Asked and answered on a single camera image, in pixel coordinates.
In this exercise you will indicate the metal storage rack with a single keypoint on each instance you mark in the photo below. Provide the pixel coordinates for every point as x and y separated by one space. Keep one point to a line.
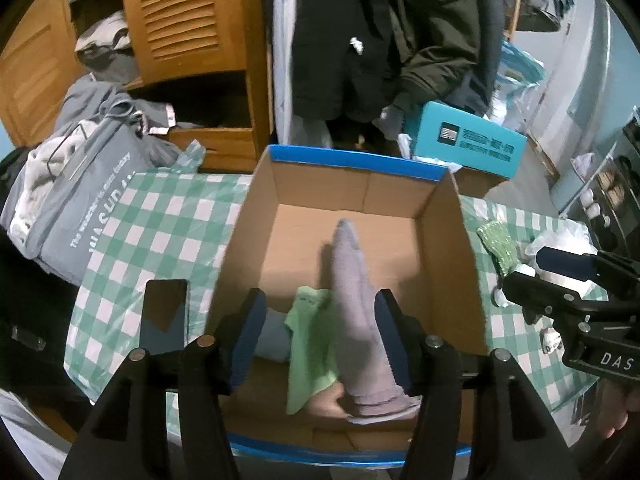
610 180

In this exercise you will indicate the green glitter scouring cloth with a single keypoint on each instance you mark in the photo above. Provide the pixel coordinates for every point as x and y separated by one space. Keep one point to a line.
497 247

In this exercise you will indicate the blue-grey sock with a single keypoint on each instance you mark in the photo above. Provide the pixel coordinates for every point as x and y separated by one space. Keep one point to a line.
275 335

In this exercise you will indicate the black smartphone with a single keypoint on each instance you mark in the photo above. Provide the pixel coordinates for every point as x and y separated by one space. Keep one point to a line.
162 310

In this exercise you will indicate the wooden louvred wardrobe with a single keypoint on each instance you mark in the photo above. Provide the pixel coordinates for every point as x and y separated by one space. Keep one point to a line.
185 20

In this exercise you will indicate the teal plastic bag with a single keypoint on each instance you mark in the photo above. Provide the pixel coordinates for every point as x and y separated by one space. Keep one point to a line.
522 65

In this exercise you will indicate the grey hoodie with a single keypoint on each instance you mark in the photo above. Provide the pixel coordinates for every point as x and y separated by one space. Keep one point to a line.
145 125

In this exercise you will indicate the pink plastic bag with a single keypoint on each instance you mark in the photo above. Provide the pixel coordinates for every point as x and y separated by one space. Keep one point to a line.
583 164

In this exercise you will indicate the person's right hand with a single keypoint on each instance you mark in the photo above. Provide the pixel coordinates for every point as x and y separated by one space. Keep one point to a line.
622 425

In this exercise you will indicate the green checkered tablecloth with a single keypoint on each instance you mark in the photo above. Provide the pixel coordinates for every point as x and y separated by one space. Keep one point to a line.
165 230

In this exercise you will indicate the grey printed tote bag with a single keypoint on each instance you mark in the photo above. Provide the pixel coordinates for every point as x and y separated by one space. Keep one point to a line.
95 200

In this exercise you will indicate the plain brown cardboard box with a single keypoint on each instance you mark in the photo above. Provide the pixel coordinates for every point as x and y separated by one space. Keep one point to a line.
477 180

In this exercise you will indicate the white mesh bath puff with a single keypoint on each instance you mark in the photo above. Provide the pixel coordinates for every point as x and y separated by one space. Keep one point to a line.
562 237

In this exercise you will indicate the light green cloth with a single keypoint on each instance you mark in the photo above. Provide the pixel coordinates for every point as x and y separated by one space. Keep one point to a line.
310 345

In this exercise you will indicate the black hanging jacket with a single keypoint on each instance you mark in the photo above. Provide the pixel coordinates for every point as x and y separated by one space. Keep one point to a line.
340 45

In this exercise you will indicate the grey-purple sock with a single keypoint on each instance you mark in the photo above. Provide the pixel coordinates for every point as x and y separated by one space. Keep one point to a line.
352 310

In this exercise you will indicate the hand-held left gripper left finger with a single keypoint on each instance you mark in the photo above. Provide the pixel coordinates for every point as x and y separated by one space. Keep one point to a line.
247 340

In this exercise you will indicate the white patterned sock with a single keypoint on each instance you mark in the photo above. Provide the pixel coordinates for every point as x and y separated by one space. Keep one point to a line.
551 340
500 297

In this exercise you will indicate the cardboard box blue rim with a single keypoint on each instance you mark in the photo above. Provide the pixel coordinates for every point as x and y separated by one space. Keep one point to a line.
300 240

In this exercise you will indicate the beige sock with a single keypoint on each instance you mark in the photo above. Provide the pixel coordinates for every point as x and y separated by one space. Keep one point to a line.
327 404

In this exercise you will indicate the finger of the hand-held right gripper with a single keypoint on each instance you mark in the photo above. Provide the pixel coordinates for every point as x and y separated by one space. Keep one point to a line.
535 296
565 262

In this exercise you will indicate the dark cloth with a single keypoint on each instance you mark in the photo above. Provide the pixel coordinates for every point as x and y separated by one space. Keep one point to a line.
30 300

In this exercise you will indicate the white garment cover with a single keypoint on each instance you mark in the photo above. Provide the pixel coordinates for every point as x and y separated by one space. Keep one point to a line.
284 60

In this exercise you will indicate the grey clothes pile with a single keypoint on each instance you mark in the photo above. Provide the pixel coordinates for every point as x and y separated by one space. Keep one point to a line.
107 45

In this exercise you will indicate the beige cloth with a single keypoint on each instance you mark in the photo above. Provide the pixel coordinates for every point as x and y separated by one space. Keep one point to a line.
45 165

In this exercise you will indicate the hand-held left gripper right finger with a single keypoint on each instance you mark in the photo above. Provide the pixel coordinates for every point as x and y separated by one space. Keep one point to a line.
389 332

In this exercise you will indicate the teal cardboard box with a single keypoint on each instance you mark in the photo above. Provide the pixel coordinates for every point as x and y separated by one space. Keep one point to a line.
465 140

